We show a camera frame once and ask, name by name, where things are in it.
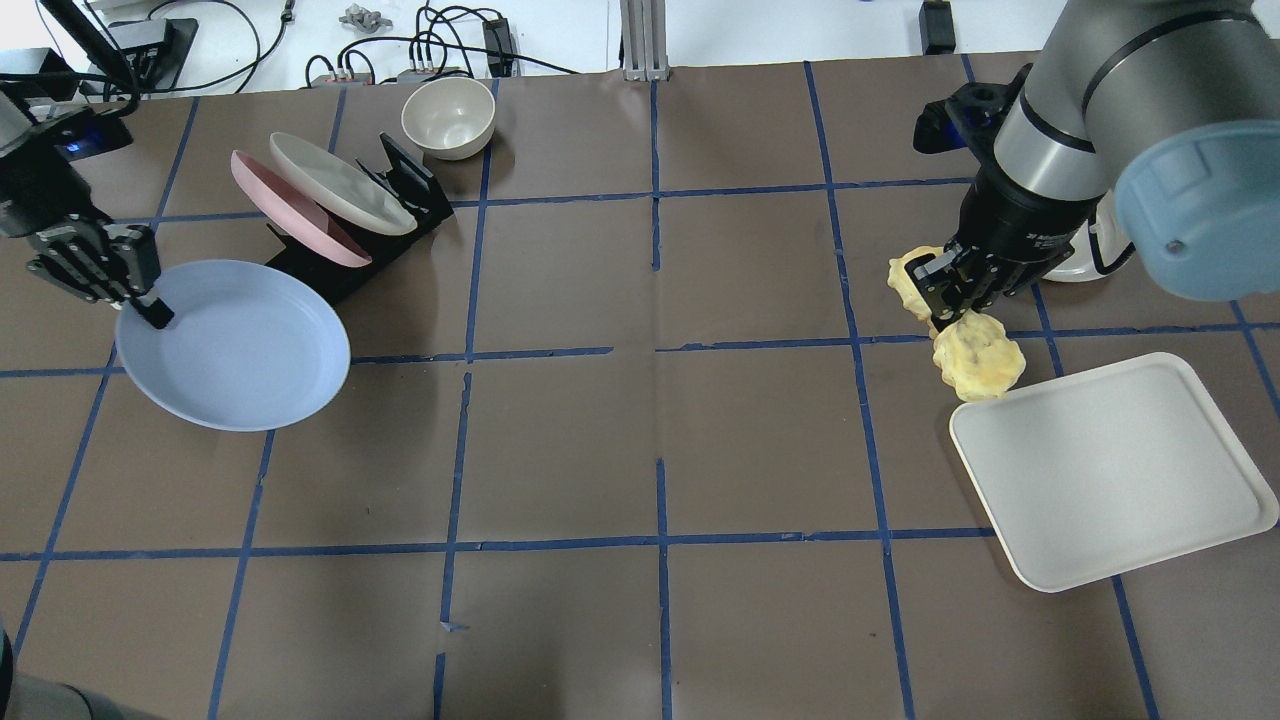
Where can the aluminium frame post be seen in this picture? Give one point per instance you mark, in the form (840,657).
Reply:
(644,40)

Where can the white rectangular tray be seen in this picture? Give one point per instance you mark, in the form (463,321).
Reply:
(1100,472)

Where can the black plate rack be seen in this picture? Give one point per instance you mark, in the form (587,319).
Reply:
(419,192)

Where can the black power adapter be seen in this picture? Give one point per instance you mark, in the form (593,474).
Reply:
(499,48)

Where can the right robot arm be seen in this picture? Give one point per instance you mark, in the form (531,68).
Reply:
(1171,108)

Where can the blue plate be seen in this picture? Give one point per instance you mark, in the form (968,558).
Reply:
(249,348)

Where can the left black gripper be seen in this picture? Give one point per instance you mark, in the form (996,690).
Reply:
(32,195)

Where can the white plate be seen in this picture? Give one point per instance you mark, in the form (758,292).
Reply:
(338,187)

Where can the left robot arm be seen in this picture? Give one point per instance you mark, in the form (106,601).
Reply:
(38,188)

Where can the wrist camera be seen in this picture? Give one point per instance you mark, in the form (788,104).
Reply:
(968,119)
(84,133)

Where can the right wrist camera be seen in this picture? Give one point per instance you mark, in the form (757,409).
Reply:
(968,119)

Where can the beige bowl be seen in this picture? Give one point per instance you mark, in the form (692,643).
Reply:
(451,118)

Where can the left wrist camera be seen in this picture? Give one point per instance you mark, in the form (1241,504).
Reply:
(84,133)

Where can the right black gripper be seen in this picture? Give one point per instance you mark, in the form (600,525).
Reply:
(1022,215)

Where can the pink plate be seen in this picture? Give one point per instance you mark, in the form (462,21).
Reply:
(295,213)

